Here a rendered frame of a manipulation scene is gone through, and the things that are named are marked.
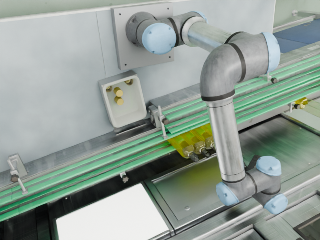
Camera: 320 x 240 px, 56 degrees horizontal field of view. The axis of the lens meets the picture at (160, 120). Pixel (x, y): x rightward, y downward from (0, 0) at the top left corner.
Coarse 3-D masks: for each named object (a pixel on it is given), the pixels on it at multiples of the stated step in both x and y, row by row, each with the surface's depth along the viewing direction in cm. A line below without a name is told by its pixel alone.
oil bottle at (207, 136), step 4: (196, 128) 144; (200, 128) 144; (204, 128) 143; (196, 132) 142; (200, 132) 140; (204, 132) 140; (208, 132) 139; (200, 136) 138; (204, 136) 137; (208, 136) 137; (212, 136) 136; (204, 140) 136; (208, 140) 134; (212, 140) 134; (208, 144) 135; (208, 148) 136; (212, 148) 136
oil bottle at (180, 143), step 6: (174, 138) 140; (180, 138) 139; (174, 144) 140; (180, 144) 135; (186, 144) 134; (192, 144) 134; (180, 150) 135; (186, 150) 131; (192, 150) 132; (186, 156) 132
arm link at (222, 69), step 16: (224, 48) 80; (208, 64) 81; (224, 64) 78; (240, 64) 79; (208, 80) 80; (224, 80) 79; (208, 96) 82; (224, 96) 81; (208, 112) 86; (224, 112) 83; (224, 128) 84; (224, 144) 86; (224, 160) 88; (240, 160) 89; (224, 176) 91; (240, 176) 90; (224, 192) 91; (240, 192) 91; (256, 192) 94
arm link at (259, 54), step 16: (176, 16) 116; (192, 16) 113; (192, 32) 108; (208, 32) 100; (224, 32) 95; (240, 32) 88; (208, 48) 100; (240, 48) 80; (256, 48) 80; (272, 48) 81; (256, 64) 81; (272, 64) 83; (240, 80) 83
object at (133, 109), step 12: (108, 84) 131; (120, 84) 140; (132, 84) 143; (108, 96) 140; (132, 96) 145; (108, 108) 135; (120, 108) 145; (132, 108) 148; (144, 108) 142; (120, 120) 144; (132, 120) 143
